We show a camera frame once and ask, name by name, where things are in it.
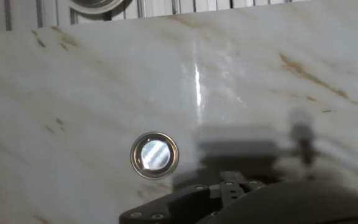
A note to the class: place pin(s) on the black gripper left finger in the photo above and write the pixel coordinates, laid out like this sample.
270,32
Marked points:
172,203

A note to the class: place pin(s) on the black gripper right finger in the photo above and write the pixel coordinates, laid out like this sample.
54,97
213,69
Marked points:
242,186

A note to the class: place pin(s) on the small round metal plate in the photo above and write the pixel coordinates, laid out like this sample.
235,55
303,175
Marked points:
154,155

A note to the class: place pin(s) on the marble pattern sheet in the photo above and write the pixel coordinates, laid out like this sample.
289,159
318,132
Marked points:
104,93

